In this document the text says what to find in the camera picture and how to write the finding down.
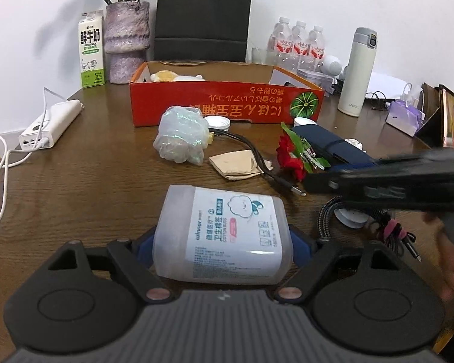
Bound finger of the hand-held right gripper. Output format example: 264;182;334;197
374;147;454;170
302;170;343;194

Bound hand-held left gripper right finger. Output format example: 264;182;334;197
275;224;402;304

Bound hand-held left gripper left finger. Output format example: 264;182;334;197
45;225;173;304

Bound navy blue pouch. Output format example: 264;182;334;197
291;124;379;169

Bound red artificial flower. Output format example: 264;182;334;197
276;122;331;182

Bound translucent cotton swab box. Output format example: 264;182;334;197
152;185;294;285

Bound white bottle cap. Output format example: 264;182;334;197
204;116;231;130

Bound red cardboard box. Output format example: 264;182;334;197
129;60;325;127

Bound wooden desktop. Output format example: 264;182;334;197
0;60;454;363

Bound silver keys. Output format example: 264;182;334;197
301;142;327;171

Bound brown tablet case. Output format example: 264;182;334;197
416;82;443;147

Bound purple tissue pack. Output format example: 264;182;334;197
385;98;426;137

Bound white round disc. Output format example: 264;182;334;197
334;208;370;230

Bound white paper stack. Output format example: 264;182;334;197
367;73;413;101

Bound folded brown napkin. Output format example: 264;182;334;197
208;149;274;181

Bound grey tin box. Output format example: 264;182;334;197
297;68;335;95

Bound white thermos flask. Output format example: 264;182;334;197
337;27;378;117

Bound crumpled clear plastic bag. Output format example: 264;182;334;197
153;106;211;165

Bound white rounded object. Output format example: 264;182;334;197
323;56;343;76

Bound clear water bottle red label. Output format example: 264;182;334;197
291;20;309;72
307;25;326;74
268;17;293;70

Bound yellow white plush toy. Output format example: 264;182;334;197
150;70;206;83

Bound green white milk carton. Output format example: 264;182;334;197
78;10;107;89

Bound purple textured vase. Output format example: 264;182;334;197
104;1;151;84

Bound black paper bag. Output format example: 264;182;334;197
153;0;254;63

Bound braided cable with pink tie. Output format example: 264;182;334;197
317;196;422;262

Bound black power cable with plug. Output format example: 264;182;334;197
210;129;307;197

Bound thin black cable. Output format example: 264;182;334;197
363;91;399;113

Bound white cable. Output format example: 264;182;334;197
0;128;50;240

